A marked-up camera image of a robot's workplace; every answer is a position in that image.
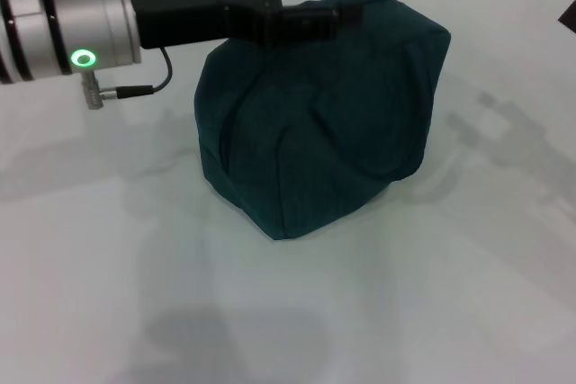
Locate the dark teal insulated lunch bag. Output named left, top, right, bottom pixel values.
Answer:
left=193, top=0, right=452, bottom=242

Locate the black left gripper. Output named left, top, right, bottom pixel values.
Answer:
left=128, top=0, right=364, bottom=51

